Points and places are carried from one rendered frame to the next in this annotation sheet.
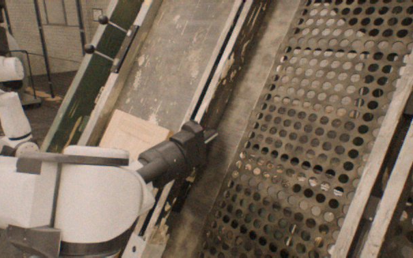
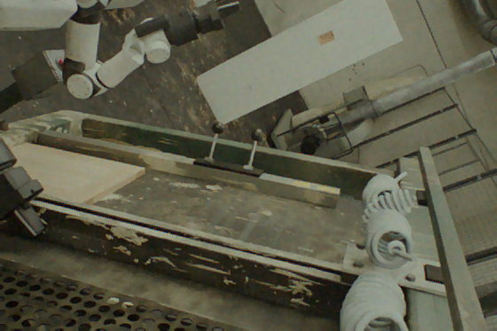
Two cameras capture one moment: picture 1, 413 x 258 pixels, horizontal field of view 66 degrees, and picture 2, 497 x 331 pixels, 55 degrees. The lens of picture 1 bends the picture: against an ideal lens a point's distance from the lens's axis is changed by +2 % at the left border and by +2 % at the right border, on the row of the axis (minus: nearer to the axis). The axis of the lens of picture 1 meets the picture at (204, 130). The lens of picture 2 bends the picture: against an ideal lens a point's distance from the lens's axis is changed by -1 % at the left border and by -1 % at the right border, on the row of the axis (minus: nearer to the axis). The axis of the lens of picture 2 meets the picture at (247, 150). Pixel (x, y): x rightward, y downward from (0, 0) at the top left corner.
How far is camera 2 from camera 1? 0.67 m
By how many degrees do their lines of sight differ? 36
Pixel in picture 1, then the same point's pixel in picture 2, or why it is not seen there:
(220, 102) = (85, 239)
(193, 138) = (11, 187)
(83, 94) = (187, 148)
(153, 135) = (82, 193)
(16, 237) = not seen: outside the picture
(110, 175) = not seen: outside the picture
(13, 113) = (117, 64)
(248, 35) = (178, 261)
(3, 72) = (147, 43)
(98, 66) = (224, 158)
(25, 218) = not seen: outside the picture
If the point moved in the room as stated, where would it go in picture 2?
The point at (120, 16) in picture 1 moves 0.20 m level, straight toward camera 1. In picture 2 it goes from (295, 169) to (268, 154)
